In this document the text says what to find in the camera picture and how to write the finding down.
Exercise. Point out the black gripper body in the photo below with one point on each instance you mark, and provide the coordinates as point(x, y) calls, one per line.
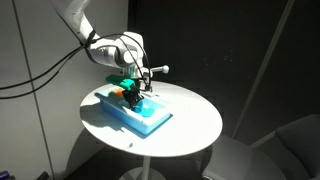
point(130, 92)

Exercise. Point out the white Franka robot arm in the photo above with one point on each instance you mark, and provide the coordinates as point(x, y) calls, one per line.
point(110, 55)

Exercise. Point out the yellow dish rack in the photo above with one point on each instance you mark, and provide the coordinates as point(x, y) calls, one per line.
point(114, 90)

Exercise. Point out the light blue toy sink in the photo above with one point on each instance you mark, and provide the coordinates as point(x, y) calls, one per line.
point(113, 108)

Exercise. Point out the blue plate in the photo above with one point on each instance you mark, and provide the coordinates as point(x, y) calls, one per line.
point(149, 112)

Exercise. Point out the grey toy faucet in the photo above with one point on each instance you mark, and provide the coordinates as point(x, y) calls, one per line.
point(159, 69)

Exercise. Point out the grey diagonal pole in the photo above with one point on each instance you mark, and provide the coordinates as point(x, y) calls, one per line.
point(263, 66)

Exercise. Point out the grey armchair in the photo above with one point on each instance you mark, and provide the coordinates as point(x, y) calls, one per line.
point(293, 146)

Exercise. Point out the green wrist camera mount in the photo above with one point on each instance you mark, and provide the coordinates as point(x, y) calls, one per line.
point(118, 81)

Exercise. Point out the round white pedestal table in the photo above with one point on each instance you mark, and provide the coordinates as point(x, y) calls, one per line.
point(190, 126)

